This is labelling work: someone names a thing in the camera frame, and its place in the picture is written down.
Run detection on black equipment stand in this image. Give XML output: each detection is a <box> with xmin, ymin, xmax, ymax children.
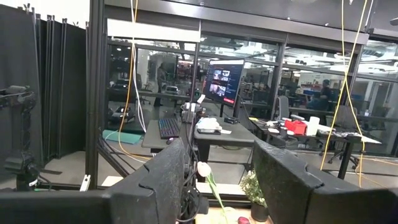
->
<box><xmin>0</xmin><ymin>85</ymin><xmax>43</xmax><ymax>192</ymax></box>

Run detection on white hanging cable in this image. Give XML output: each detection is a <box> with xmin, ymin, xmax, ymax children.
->
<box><xmin>130</xmin><ymin>0</ymin><xmax>147</xmax><ymax>133</ymax></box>

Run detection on black folding curtain partition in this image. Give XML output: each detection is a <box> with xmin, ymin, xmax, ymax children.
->
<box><xmin>0</xmin><ymin>4</ymin><xmax>88</xmax><ymax>162</ymax></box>

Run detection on pink artificial tulip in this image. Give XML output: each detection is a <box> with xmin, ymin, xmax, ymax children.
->
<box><xmin>197</xmin><ymin>161</ymin><xmax>229</xmax><ymax>224</ymax></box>

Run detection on person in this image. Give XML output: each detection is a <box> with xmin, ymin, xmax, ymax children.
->
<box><xmin>155</xmin><ymin>62</ymin><xmax>169</xmax><ymax>107</ymax></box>
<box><xmin>318</xmin><ymin>79</ymin><xmax>333</xmax><ymax>110</ymax></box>

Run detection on black upright rig post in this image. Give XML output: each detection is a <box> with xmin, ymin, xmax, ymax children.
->
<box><xmin>85</xmin><ymin>0</ymin><xmax>108</xmax><ymax>190</ymax></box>

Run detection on yellow hanging cable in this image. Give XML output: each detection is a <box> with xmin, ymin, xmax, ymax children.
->
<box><xmin>319</xmin><ymin>0</ymin><xmax>369</xmax><ymax>171</ymax></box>
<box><xmin>117</xmin><ymin>0</ymin><xmax>153</xmax><ymax>161</ymax></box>
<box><xmin>340</xmin><ymin>0</ymin><xmax>364</xmax><ymax>188</ymax></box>

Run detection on white cloth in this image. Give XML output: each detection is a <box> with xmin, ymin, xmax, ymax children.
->
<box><xmin>195</xmin><ymin>117</ymin><xmax>223</xmax><ymax>131</ymax></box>

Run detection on red box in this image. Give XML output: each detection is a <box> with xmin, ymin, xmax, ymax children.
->
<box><xmin>284</xmin><ymin>119</ymin><xmax>308</xmax><ymax>136</ymax></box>

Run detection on grey office chair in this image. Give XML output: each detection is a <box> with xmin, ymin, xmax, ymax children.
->
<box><xmin>276</xmin><ymin>95</ymin><xmax>292</xmax><ymax>121</ymax></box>

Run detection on teal floor mat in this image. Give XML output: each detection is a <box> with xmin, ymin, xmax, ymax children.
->
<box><xmin>102</xmin><ymin>129</ymin><xmax>143</xmax><ymax>146</ymax></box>

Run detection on black desk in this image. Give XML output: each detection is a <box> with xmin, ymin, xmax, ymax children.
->
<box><xmin>193</xmin><ymin>116</ymin><xmax>259</xmax><ymax>162</ymax></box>
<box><xmin>141</xmin><ymin>119</ymin><xmax>187</xmax><ymax>154</ymax></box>

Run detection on potted green plant white blossoms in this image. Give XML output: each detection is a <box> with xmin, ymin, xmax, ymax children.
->
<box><xmin>239</xmin><ymin>169</ymin><xmax>270</xmax><ymax>222</ymax></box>

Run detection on lit computer monitor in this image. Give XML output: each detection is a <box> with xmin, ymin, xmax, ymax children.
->
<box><xmin>202</xmin><ymin>58</ymin><xmax>246</xmax><ymax>108</ymax></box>

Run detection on backlit black keyboard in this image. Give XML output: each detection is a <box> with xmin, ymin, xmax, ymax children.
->
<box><xmin>157</xmin><ymin>117</ymin><xmax>181</xmax><ymax>140</ymax></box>

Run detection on cluttered office desk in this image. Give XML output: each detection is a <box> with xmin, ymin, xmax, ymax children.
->
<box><xmin>248</xmin><ymin>116</ymin><xmax>383</xmax><ymax>181</ymax></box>

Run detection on white paper roll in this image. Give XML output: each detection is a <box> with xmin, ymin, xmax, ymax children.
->
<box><xmin>306</xmin><ymin>116</ymin><xmax>321</xmax><ymax>137</ymax></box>

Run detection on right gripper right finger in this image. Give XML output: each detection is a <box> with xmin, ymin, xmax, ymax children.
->
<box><xmin>252</xmin><ymin>139</ymin><xmax>398</xmax><ymax>224</ymax></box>

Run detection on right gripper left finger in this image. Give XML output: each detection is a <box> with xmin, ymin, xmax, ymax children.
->
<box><xmin>0</xmin><ymin>138</ymin><xmax>188</xmax><ymax>224</ymax></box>

